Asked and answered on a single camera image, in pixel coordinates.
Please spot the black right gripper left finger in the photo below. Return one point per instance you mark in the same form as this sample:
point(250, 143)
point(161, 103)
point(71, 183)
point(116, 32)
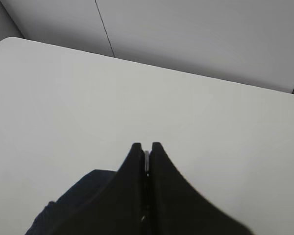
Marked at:
point(118, 209)

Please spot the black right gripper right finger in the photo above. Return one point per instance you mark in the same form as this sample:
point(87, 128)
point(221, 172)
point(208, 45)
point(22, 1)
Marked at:
point(176, 208)

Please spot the navy blue lunch bag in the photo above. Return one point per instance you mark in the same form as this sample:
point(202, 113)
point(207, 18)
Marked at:
point(89, 185)

